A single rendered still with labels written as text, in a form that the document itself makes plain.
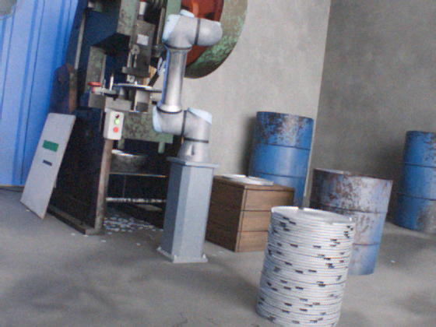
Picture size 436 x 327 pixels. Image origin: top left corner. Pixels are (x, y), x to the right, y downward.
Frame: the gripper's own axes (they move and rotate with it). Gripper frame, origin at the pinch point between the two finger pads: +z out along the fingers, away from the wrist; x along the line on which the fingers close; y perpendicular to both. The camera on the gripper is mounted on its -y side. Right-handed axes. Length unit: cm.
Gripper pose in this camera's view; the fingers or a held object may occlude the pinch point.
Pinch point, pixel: (158, 72)
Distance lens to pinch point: 253.3
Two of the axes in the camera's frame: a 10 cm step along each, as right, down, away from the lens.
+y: 7.1, 0.5, 7.0
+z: -4.1, 8.4, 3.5
